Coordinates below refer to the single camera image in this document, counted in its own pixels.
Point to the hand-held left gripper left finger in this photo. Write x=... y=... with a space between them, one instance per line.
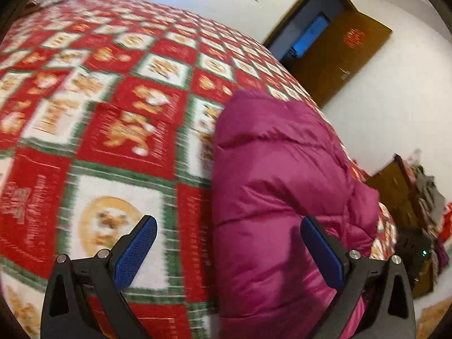
x=137 y=250

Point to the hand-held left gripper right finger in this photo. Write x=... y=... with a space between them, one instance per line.
x=325 y=250

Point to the magenta down jacket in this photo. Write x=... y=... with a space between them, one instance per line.
x=279 y=183

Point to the pile of clothes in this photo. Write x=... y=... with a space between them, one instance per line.
x=434 y=201

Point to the brown wooden cabinet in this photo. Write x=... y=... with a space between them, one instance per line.
x=392 y=190

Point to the red checked printed blanket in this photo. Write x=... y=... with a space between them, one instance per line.
x=106 y=113

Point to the brown wooden door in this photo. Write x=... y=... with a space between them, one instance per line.
x=339 y=53

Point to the red door decoration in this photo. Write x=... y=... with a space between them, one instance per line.
x=354 y=37

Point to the dark door frame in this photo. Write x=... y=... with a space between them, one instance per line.
x=303 y=24

